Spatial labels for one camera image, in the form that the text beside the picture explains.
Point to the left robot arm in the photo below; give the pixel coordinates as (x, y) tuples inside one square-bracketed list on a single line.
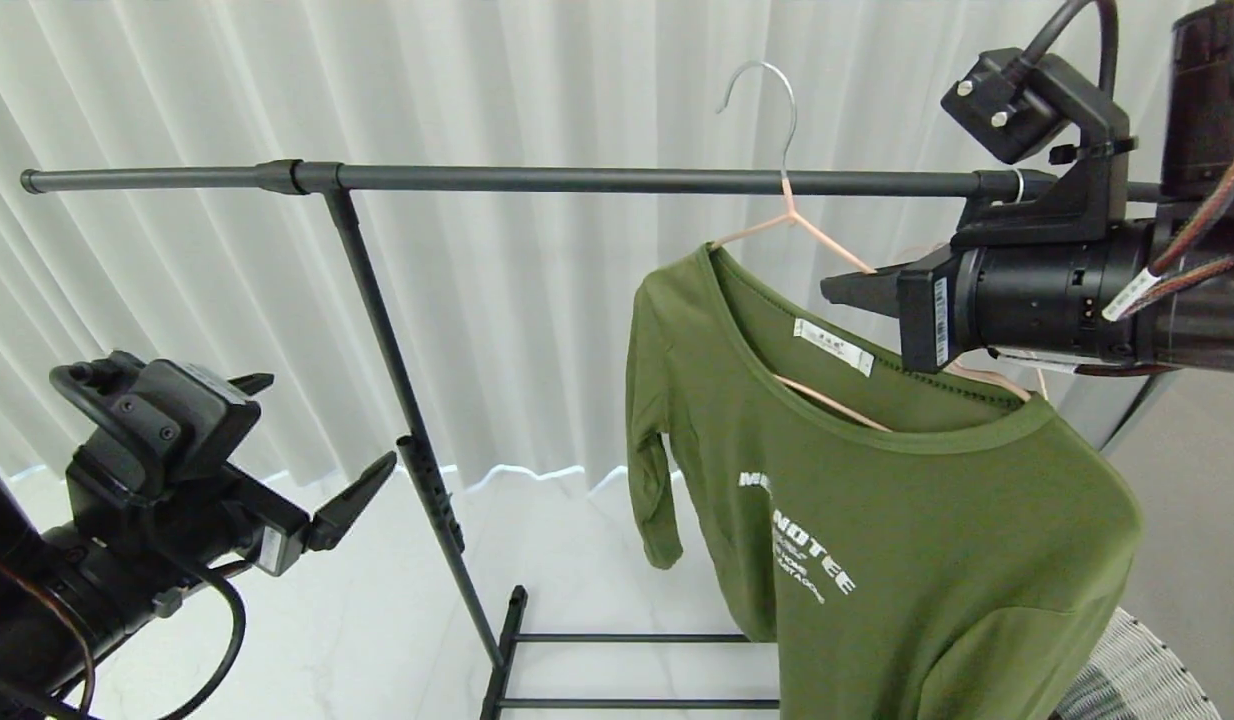
[(17, 620)]

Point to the black clothes rack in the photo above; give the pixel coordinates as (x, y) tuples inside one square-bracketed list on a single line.
[(577, 180)]

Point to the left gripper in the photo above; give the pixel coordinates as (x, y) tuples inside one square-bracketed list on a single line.
[(137, 575)]

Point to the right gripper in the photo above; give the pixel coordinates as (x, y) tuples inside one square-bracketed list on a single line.
[(1027, 300)]

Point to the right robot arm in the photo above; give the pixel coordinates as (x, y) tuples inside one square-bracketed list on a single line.
[(1207, 100)]

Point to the green long-sleeved shirt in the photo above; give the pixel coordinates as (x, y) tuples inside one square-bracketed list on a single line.
[(927, 550)]

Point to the white laundry basket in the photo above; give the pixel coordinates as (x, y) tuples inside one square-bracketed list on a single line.
[(1137, 670)]

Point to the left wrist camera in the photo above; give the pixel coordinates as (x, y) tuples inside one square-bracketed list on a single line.
[(177, 420)]

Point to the pink clothes hanger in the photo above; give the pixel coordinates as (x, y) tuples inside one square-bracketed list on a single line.
[(792, 214)]

